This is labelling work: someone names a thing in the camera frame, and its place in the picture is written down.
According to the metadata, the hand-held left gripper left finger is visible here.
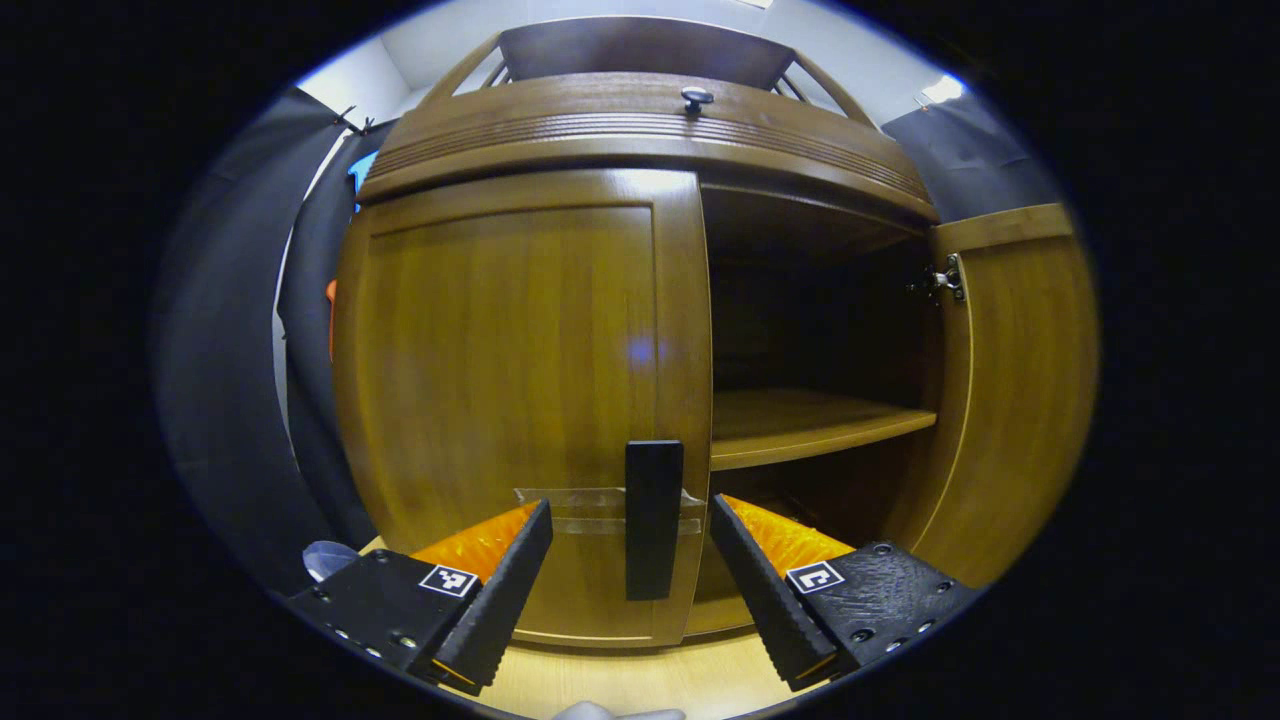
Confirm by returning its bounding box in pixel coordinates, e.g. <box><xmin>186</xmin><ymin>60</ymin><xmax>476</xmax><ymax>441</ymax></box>
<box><xmin>288</xmin><ymin>500</ymin><xmax>554</xmax><ymax>698</ymax></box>

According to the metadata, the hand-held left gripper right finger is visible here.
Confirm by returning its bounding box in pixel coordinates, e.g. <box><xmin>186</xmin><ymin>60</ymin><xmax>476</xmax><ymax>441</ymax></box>
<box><xmin>709</xmin><ymin>496</ymin><xmax>986</xmax><ymax>693</ymax></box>

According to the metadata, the wooden double-door shoe cabinet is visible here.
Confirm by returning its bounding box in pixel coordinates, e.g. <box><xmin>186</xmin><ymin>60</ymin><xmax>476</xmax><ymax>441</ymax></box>
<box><xmin>330</xmin><ymin>15</ymin><xmax>1101</xmax><ymax>651</ymax></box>

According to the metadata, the wooden shoe cabinet door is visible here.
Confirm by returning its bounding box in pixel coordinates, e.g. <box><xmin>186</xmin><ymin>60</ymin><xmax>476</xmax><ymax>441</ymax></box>
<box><xmin>333</xmin><ymin>168</ymin><xmax>713</xmax><ymax>649</ymax></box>
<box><xmin>885</xmin><ymin>203</ymin><xmax>1101</xmax><ymax>589</ymax></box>

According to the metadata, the black backdrop cloth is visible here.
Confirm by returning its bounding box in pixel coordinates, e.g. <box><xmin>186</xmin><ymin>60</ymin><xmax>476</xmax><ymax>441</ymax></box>
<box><xmin>150</xmin><ymin>85</ymin><xmax>1061</xmax><ymax>596</ymax></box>

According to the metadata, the wooden drawer with black knob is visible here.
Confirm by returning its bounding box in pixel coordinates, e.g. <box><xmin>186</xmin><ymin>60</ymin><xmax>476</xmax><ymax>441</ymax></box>
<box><xmin>358</xmin><ymin>72</ymin><xmax>939</xmax><ymax>223</ymax></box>

